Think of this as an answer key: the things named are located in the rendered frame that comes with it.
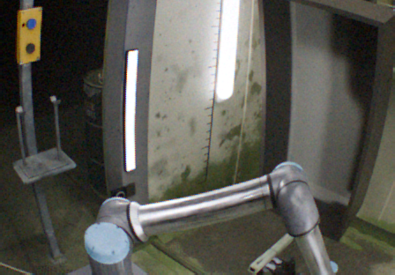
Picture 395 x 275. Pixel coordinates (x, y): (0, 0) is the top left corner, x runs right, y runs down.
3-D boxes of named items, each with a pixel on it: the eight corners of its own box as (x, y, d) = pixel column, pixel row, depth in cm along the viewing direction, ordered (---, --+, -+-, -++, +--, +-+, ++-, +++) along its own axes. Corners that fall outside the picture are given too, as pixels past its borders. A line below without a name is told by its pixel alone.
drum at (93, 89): (82, 168, 316) (78, 70, 280) (141, 160, 341) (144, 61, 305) (99, 206, 269) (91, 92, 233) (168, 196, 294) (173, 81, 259)
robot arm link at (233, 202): (85, 225, 119) (309, 173, 108) (94, 198, 135) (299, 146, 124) (104, 255, 124) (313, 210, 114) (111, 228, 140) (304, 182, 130)
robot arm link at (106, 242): (87, 279, 108) (78, 245, 101) (95, 250, 124) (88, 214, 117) (130, 287, 108) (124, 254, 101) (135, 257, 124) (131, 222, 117)
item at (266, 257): (245, 293, 157) (258, 267, 146) (238, 288, 159) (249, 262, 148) (298, 245, 190) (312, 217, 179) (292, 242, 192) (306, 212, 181)
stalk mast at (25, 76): (57, 253, 209) (31, -10, 143) (62, 258, 206) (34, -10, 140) (50, 256, 205) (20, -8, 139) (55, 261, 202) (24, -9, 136)
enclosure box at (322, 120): (289, 172, 231) (294, -18, 166) (361, 204, 195) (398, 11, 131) (256, 204, 210) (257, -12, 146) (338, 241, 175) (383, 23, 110)
